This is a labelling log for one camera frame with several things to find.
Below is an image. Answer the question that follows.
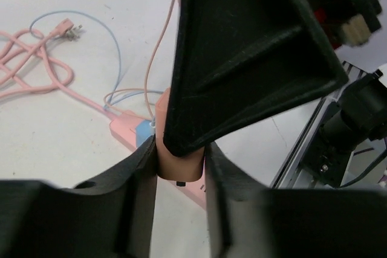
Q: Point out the thin blue charger cable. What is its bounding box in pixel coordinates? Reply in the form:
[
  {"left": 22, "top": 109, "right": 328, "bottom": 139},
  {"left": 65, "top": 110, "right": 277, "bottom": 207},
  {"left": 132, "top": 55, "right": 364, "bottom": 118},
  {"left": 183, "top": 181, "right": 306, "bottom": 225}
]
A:
[{"left": 29, "top": 10, "right": 164, "bottom": 126}]

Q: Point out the blue charger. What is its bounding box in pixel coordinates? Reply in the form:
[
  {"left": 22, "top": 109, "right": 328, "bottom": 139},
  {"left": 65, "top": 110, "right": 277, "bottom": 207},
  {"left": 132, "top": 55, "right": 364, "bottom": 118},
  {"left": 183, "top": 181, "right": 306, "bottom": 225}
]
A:
[{"left": 135, "top": 119, "right": 155, "bottom": 148}]

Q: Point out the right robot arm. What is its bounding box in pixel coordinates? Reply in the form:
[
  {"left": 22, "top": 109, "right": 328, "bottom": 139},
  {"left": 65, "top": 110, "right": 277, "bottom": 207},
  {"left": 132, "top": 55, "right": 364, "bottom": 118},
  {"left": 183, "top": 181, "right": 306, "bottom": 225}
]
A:
[{"left": 156, "top": 0, "right": 386, "bottom": 187}]

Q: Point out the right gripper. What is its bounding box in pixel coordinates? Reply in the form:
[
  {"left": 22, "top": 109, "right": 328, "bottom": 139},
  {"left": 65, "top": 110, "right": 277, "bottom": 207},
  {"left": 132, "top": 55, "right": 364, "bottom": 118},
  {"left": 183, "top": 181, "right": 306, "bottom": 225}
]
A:
[{"left": 314, "top": 0, "right": 382, "bottom": 48}]

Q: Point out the pink power strip cord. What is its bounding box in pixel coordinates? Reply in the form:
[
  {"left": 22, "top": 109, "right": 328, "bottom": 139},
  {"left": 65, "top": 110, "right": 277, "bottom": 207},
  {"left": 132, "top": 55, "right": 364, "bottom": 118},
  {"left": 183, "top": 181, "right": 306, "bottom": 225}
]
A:
[{"left": 0, "top": 19, "right": 128, "bottom": 118}]

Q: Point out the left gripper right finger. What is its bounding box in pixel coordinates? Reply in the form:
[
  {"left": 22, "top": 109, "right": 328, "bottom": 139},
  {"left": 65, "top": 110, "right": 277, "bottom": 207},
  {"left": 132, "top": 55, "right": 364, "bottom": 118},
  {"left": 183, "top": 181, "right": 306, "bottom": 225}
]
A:
[{"left": 205, "top": 143, "right": 386, "bottom": 257}]

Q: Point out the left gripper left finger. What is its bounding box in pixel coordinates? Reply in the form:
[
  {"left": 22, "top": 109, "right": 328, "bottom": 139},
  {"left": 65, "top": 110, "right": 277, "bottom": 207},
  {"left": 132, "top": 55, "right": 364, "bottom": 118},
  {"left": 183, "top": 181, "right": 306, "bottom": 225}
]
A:
[{"left": 1, "top": 137, "right": 157, "bottom": 257}]

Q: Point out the thin pink charger cable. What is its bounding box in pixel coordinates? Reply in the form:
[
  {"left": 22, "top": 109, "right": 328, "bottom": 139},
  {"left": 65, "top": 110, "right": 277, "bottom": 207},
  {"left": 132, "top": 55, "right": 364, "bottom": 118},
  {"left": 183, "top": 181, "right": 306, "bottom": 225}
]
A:
[{"left": 104, "top": 0, "right": 182, "bottom": 120}]

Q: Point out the orange pink charger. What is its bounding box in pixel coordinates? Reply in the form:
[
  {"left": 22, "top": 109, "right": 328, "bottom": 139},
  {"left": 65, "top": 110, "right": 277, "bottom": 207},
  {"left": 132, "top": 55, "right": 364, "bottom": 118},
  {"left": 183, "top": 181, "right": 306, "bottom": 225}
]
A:
[{"left": 155, "top": 87, "right": 205, "bottom": 182}]

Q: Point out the front aluminium rail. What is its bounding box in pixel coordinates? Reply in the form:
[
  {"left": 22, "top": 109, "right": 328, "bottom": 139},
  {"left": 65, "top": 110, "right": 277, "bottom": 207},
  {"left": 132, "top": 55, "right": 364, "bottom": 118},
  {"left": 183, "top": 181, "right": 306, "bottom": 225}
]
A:
[{"left": 268, "top": 61, "right": 366, "bottom": 189}]

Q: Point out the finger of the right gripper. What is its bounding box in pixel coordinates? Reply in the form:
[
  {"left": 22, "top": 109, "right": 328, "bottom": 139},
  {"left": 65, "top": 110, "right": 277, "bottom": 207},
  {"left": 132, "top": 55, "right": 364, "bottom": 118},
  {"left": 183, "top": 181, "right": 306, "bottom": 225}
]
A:
[{"left": 163, "top": 0, "right": 348, "bottom": 156}]

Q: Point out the pink power strip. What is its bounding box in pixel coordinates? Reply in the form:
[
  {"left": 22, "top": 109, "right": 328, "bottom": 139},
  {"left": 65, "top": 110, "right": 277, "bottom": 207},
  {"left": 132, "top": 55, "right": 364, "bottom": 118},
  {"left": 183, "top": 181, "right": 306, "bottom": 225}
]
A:
[{"left": 109, "top": 111, "right": 206, "bottom": 208}]

